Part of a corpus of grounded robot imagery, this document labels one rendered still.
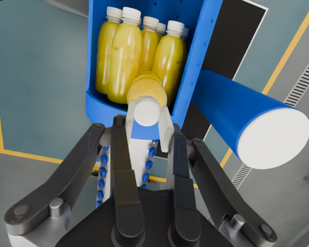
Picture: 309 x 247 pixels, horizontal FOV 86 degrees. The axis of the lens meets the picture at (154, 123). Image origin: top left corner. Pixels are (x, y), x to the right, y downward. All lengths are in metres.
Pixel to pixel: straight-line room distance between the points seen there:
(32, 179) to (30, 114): 0.87
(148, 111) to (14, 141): 2.13
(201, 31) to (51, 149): 1.99
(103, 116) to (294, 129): 0.69
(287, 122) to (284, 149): 0.13
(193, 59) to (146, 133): 0.18
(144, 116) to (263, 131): 0.57
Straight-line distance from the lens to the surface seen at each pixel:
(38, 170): 2.43
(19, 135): 2.22
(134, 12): 0.42
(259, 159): 0.81
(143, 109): 0.23
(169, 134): 0.17
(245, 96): 0.84
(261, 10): 1.66
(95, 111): 0.40
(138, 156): 0.79
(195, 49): 0.37
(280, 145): 0.82
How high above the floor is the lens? 1.55
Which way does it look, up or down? 63 degrees down
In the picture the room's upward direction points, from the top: 173 degrees clockwise
